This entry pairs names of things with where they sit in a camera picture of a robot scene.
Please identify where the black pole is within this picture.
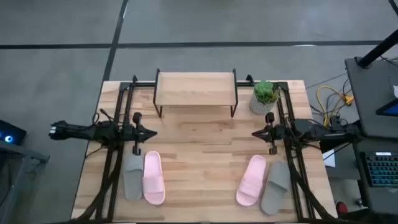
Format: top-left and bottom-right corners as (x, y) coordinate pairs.
(357, 29), (398, 68)

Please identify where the tablet with blue screen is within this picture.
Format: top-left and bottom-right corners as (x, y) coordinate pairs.
(375, 98), (398, 118)

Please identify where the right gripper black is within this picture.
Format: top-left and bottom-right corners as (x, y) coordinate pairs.
(251, 112), (289, 156)

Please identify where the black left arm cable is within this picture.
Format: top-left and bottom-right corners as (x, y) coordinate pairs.
(92, 108), (116, 126)

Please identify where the grey desk top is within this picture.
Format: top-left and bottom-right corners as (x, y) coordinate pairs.
(344, 57), (398, 139)

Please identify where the grey metal cart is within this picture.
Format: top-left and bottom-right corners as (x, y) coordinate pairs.
(0, 139), (50, 224)

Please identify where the black sleeved cable bundle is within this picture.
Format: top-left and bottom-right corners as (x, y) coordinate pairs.
(72, 149), (125, 222)
(289, 155), (346, 222)

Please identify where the potted succulent in patterned pot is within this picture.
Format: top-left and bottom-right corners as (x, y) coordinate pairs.
(248, 80), (280, 116)

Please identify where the wooden shelf with black legs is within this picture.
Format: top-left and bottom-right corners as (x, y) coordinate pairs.
(152, 68), (239, 118)

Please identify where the pink rubber slide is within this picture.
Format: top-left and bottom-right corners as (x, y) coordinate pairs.
(142, 151), (166, 206)
(235, 154), (267, 207)

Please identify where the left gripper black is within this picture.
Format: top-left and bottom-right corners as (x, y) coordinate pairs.
(124, 112), (158, 156)

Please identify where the backlit black keyboard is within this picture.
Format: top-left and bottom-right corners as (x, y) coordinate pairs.
(364, 151), (398, 187)

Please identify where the grey rubber slide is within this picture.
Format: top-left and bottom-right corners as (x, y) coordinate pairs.
(260, 160), (292, 216)
(123, 151), (144, 202)

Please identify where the white paper sheet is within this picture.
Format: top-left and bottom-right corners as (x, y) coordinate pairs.
(322, 149), (336, 168)

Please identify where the dark keyboard desk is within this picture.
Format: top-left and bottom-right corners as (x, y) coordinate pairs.
(353, 136), (398, 215)

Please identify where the yellow cable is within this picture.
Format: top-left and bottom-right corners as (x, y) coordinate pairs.
(316, 86), (354, 127)

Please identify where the black metal table frame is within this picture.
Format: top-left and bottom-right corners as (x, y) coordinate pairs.
(93, 74), (318, 222)

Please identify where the black computer with blue light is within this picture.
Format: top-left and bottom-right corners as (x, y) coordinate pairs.
(0, 119), (27, 146)

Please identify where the red round object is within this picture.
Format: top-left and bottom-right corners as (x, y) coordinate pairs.
(335, 201), (349, 215)

